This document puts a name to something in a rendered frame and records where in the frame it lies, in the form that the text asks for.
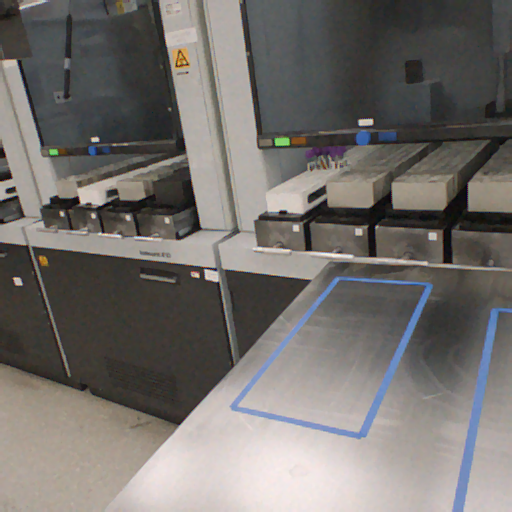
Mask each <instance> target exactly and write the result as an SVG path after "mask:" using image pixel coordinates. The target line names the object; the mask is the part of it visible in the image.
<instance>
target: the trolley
mask: <svg viewBox="0 0 512 512"><path fill-rule="evenodd" d="M102 512H512V271H508V270H489V269H470V268H450V267H431V266H412V265H393V264H373V263H354V262H336V261H329V262H328V263H327V264H326V265H325V266H324V268H323V269H322V270H321V271H320V272H319V273H318V274H317V275H316V276H315V277H314V278H313V281H312V282H311V283H310V284H309V285H308V286H307V287H305V288H304V289H303V290H302V292H301V293H300V294H299V295H298V296H297V297H296V298H295V299H294V300H293V301H292V303H291V304H290V305H289V306H288V308H287V309H286V310H285V311H284V312H283V313H282V314H281V316H280V317H278V318H277V319H276V320H275V321H274V322H273V323H272V324H271V325H270V327H269V328H268V329H267V330H266V331H265V332H264V333H263V335H262V336H261V337H260V339H259V340H258V341H257V342H256V343H255V344H254V345H253V346H251V347H250V348H249V349H248V351H247V352H246V353H245V354H244V355H243V356H242V357H241V358H240V360H239V361H238V363H237V364H236V365H235V366H234V367H233V368H232V369H231V370H230V371H229V372H228V374H227V375H225V376H224V377H223V378H222V379H221V380H220V381H219V382H218V384H217V385H216V387H215V388H214V389H213V390H212V391H211V392H210V393H209V394H208V395H207V396H206V398H205V399H204V400H203V401H201V402H200V403H199V404H198V406H197V407H196V408H195V410H194V411H193V412H192V413H191V414H190V415H189V416H188V417H187V418H186V419H185V420H184V422H183V423H182V424H181V425H180V427H178V428H177V429H176V430H175V431H174V432H173V434H172V435H171V436H170V437H169V438H168V439H167V440H166V441H165V442H164V443H163V444H162V447H161V448H160V449H159V450H157V451H156V452H155V453H154V454H153V455H152V456H151V458H150V459H149V460H148V461H147V462H146V463H145V464H144V466H143V467H142V468H141V470H140V471H139V472H137V473H136V474H135V475H134V476H133V477H132V478H131V479H130V480H129V482H128V484H127V485H126V486H125V487H124V488H123V489H122V490H121V491H120V492H119V494H117V495H116V496H115V497H114V498H113V499H112V500H111V502H110V503H109V504H108V506H107V507H106V508H105V509H104V510H103V511H102Z"/></svg>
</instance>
